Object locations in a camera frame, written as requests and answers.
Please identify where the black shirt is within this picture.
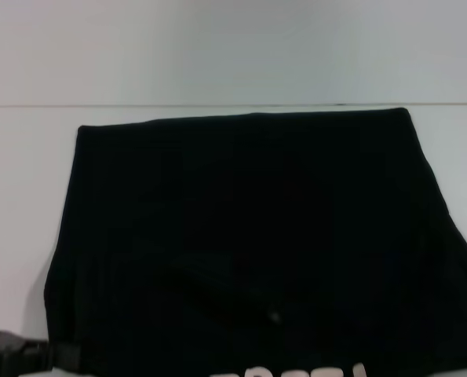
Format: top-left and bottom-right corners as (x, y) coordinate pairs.
(43, 107), (467, 377)

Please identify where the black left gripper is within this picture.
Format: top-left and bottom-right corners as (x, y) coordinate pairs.
(0, 329), (82, 372)

